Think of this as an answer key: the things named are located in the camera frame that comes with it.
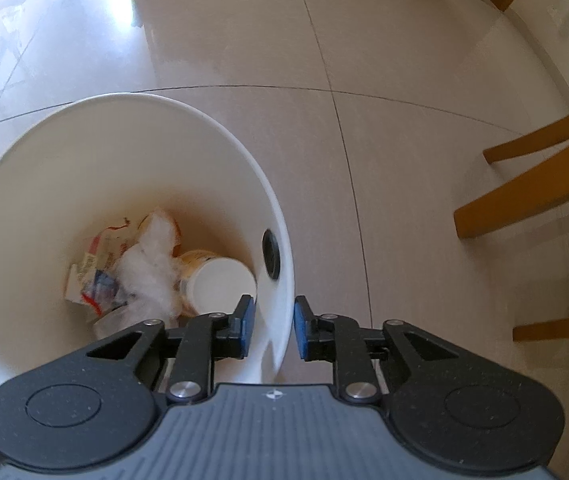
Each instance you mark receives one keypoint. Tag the blue milk carton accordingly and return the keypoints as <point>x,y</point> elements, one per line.
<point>102,287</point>

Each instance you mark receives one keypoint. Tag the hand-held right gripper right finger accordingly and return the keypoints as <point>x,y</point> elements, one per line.
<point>300,332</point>

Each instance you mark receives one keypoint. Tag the yellow printed paper cup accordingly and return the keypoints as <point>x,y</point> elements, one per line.
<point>214,285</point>

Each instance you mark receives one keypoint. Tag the white plastic trash bin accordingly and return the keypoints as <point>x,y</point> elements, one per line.
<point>114,160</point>

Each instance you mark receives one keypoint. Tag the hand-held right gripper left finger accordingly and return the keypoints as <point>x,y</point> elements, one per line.
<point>248,330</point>

